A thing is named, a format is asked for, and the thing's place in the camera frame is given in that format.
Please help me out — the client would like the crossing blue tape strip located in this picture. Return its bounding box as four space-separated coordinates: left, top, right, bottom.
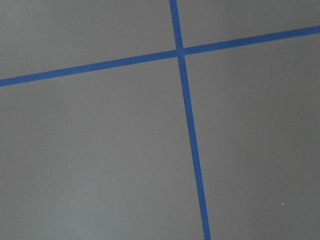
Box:
169 0 212 240

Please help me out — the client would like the long blue tape strip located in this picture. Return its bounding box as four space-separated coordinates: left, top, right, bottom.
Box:
0 26 320 87

